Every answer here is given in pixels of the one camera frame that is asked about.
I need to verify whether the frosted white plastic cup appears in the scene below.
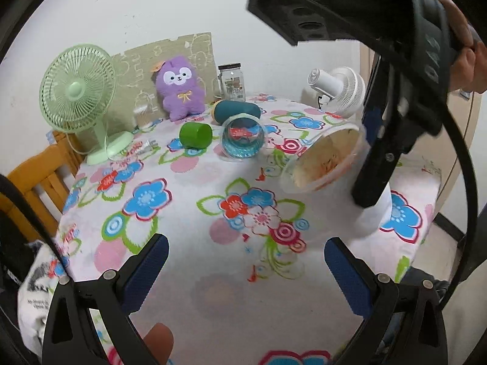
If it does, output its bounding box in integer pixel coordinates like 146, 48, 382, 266
280, 121, 392, 238

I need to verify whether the clear cup with blue inside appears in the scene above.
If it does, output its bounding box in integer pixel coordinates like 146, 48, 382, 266
220, 113, 268, 160

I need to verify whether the green plastic cup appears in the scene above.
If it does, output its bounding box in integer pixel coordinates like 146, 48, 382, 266
179, 122, 213, 149

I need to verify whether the person's right hand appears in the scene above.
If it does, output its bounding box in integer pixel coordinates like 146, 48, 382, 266
438, 0, 487, 94

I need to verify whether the person's left hand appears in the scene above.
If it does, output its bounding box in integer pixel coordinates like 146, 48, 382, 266
144, 323, 174, 364

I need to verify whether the white desk fan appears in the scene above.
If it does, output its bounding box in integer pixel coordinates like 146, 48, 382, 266
307, 67, 366, 119

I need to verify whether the printed white bag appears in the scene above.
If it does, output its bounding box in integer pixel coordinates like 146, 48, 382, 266
17, 244, 68, 358

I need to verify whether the wooden chair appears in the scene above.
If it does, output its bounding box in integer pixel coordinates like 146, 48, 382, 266
7, 131, 84, 236

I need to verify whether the teal cylindrical bottle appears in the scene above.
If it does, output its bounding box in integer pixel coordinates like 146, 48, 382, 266
211, 100, 261, 124

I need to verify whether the glass jar black lid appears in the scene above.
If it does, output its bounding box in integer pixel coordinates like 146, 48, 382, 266
218, 63, 246, 101

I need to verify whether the floral tablecloth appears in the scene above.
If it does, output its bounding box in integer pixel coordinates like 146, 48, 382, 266
56, 95, 441, 364

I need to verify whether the purple plush toy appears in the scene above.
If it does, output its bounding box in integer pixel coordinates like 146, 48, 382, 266
154, 55, 205, 122

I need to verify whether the small clear cotton swab container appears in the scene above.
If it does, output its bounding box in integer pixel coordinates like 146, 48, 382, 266
133, 104, 153, 129

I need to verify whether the green desk fan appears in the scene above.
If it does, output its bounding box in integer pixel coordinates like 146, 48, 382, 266
39, 44, 134, 166

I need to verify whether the beige patterned cushion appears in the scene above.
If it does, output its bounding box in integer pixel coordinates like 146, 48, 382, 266
104, 32, 217, 133

